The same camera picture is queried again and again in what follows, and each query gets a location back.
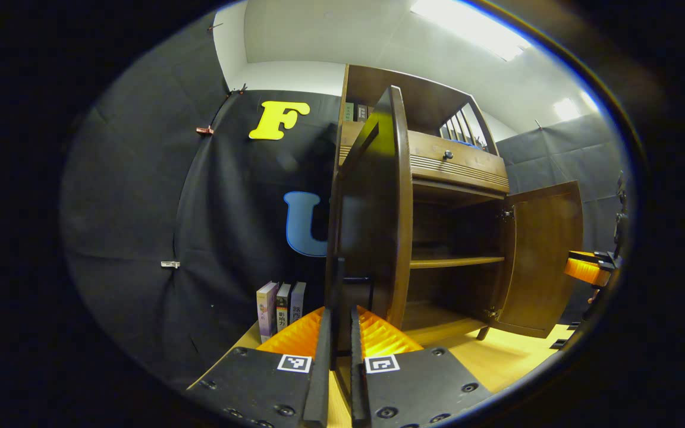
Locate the wooden cabinet drawer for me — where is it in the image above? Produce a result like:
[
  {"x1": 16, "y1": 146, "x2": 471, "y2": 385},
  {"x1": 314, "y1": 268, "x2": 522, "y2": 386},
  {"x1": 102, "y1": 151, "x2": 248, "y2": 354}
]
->
[{"x1": 338, "y1": 120, "x2": 510, "y2": 194}]

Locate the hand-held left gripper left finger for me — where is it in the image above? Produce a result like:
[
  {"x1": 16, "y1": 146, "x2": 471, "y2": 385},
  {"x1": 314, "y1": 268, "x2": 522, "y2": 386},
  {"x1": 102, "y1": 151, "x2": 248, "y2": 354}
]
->
[{"x1": 185, "y1": 306, "x2": 333, "y2": 428}]

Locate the wooden double-door shoe cabinet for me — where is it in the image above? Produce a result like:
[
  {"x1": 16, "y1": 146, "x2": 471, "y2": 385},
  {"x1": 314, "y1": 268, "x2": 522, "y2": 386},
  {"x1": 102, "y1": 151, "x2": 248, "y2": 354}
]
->
[{"x1": 323, "y1": 64, "x2": 585, "y2": 353}]

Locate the dark orange-label standing book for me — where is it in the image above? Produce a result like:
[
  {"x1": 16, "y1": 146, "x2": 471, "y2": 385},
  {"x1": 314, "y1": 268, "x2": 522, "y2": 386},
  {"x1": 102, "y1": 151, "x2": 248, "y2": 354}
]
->
[{"x1": 275, "y1": 282, "x2": 292, "y2": 331}]

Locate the wooden inner cabinet shelf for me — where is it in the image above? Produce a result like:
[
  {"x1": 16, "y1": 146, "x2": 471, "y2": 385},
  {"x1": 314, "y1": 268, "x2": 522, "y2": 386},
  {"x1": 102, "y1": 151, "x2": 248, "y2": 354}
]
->
[{"x1": 409, "y1": 255, "x2": 505, "y2": 270}]

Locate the small ceiling light panel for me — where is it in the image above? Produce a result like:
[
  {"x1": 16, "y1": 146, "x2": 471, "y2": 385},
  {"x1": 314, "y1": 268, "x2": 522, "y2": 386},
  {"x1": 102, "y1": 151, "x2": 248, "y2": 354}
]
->
[{"x1": 553, "y1": 97, "x2": 582, "y2": 122}]

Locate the large ceiling light panel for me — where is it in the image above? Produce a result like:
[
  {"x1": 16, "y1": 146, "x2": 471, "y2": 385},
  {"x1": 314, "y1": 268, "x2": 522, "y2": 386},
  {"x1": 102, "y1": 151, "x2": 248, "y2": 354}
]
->
[{"x1": 410, "y1": 0, "x2": 532, "y2": 62}]

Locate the wooden shoe cabinet door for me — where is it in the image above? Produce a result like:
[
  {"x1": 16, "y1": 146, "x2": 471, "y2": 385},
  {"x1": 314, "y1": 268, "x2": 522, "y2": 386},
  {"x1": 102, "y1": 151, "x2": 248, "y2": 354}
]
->
[
  {"x1": 325, "y1": 85, "x2": 414, "y2": 353},
  {"x1": 492, "y1": 180, "x2": 585, "y2": 340}
]

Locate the black door handle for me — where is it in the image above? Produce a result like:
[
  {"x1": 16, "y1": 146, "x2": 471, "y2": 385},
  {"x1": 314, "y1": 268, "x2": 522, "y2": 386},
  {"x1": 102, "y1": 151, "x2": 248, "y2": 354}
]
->
[{"x1": 331, "y1": 256, "x2": 376, "y2": 370}]

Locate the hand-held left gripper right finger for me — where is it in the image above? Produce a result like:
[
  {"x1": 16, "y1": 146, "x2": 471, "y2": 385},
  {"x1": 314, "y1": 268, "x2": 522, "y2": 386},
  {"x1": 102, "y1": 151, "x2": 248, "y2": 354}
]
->
[{"x1": 350, "y1": 306, "x2": 494, "y2": 428}]

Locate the pink standing book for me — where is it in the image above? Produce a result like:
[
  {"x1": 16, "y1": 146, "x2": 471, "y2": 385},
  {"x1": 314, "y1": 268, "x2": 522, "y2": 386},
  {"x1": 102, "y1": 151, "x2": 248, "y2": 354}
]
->
[{"x1": 256, "y1": 281, "x2": 279, "y2": 344}]

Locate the black backdrop cloth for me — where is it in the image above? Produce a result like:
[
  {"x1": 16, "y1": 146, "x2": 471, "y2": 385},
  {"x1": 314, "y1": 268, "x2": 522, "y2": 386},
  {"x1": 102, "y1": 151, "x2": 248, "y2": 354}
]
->
[{"x1": 60, "y1": 12, "x2": 626, "y2": 391}]

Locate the lilac standing book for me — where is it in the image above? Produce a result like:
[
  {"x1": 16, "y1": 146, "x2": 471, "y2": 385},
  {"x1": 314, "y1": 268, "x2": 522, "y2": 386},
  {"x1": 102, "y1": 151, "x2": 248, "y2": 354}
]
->
[{"x1": 288, "y1": 281, "x2": 307, "y2": 325}]

